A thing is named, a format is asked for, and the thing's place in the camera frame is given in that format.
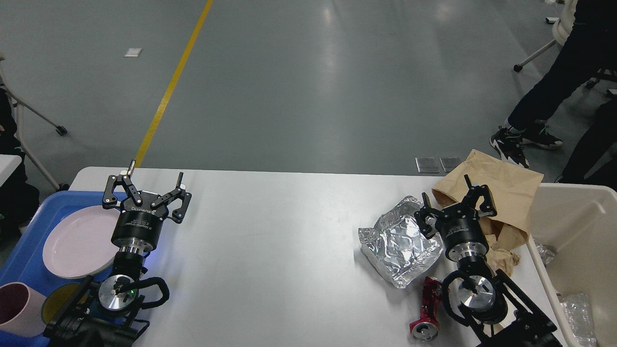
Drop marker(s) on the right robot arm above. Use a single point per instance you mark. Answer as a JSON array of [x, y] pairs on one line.
[[499, 313]]

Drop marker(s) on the person in dark clothes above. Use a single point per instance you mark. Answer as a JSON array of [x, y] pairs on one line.
[[590, 46]]

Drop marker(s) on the crushed red soda can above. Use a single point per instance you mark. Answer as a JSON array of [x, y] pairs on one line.
[[427, 327]]

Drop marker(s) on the metal floor socket plate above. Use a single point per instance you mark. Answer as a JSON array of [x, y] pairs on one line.
[[427, 165]]

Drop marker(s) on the person at left edge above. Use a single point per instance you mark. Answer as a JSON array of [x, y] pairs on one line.
[[19, 200]]

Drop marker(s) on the rolling chair leg right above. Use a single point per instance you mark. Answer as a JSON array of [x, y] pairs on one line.
[[561, 28]]

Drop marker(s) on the white paper on floor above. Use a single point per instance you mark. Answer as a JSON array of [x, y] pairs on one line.
[[133, 52]]

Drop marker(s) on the crumpled brown paper ball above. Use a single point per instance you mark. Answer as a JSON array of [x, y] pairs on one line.
[[498, 258]]

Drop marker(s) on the aluminium foil tray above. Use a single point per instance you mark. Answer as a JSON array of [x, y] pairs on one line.
[[396, 247]]

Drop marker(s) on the pink mug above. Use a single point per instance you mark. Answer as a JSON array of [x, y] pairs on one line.
[[21, 310]]

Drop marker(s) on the dark teal mug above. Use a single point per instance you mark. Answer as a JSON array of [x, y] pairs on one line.
[[56, 300]]

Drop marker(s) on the clear plastic bottle in bin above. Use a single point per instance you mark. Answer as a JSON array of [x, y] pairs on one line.
[[578, 313]]

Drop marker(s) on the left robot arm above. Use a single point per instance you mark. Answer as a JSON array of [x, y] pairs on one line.
[[101, 313]]

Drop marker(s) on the pink plate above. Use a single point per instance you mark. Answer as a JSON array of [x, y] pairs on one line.
[[81, 244]]

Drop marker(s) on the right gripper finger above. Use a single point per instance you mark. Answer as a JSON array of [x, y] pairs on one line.
[[424, 213], [477, 203]]

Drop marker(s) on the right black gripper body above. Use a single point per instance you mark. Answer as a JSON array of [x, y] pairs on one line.
[[461, 233]]

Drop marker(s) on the brown paper bag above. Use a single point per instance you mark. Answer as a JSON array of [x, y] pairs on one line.
[[513, 190]]

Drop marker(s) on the blue plastic tray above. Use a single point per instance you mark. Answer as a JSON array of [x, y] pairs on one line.
[[25, 264]]

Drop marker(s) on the beige plastic bin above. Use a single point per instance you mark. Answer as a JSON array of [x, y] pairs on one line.
[[581, 222]]

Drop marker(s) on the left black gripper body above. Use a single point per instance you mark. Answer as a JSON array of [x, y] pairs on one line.
[[143, 223]]

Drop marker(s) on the crumpled clear plastic wrap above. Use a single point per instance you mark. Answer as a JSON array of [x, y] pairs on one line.
[[547, 252]]

